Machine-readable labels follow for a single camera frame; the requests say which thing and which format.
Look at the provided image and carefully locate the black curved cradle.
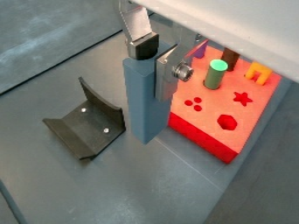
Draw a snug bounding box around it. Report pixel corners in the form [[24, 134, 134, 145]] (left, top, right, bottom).
[[43, 77, 127, 160]]

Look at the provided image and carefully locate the purple square block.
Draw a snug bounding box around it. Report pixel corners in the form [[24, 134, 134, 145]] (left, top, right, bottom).
[[194, 41, 208, 59]]

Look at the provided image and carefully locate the gripper grey left finger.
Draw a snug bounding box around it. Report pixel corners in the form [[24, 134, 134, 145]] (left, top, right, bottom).
[[118, 0, 159, 60]]

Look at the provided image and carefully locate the blue arch block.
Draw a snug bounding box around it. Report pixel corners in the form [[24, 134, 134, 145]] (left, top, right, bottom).
[[123, 42, 172, 144]]

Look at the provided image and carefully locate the brown cylinder peg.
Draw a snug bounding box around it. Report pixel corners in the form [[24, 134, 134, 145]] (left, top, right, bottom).
[[220, 48, 239, 72]]

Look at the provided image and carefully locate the green cylinder peg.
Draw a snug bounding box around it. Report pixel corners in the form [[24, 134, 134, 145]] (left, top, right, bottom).
[[203, 59, 228, 90]]

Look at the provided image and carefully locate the red shape board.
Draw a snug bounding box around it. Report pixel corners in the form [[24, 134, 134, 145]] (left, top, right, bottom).
[[168, 46, 282, 164]]

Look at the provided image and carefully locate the yellow arch block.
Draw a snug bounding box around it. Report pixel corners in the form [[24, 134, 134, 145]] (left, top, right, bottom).
[[244, 61, 272, 85]]

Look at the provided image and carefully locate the gripper grey right finger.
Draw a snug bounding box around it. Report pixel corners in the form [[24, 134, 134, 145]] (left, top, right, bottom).
[[155, 39, 208, 102]]

